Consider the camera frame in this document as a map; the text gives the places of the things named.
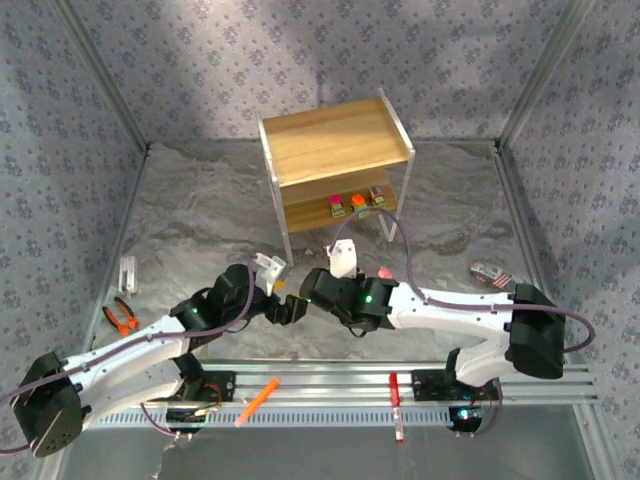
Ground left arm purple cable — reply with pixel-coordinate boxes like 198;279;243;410
0;254;259;454

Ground orange black pliers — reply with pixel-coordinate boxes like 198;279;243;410
101;295;140;336

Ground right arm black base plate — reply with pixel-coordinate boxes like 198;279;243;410
411;369;504;402

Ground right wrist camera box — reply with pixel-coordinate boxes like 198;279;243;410
326;238;359;279

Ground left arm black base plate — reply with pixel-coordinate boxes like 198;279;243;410
164;370;237;403

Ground striped packet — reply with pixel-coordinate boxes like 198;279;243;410
469;259;516;291

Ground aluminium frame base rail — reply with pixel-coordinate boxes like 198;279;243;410
492;139;621;480
37;142;154;480

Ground aluminium mounting rail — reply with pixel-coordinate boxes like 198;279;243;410
52;363;600;407

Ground grey slotted cable duct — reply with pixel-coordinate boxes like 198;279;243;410
73;405;459;430

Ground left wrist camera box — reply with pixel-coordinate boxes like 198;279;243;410
253;253;287;296

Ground aluminium frame post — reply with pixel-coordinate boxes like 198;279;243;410
497;0;599;149
49;0;152;154

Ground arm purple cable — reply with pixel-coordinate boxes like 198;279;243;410
0;254;259;454
335;208;596;439

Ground orange marker pen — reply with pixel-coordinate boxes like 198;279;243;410
233;378;281;429

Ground white plastic bracket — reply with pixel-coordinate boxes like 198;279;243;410
118;255;139;300

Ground wooden shelf white frame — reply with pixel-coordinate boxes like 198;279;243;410
255;88;416;266

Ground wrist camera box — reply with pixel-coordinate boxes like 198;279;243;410
253;253;287;296
326;238;359;279

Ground red white marker pen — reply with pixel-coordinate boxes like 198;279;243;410
389;372;405;443

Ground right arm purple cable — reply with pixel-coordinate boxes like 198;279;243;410
335;208;596;439

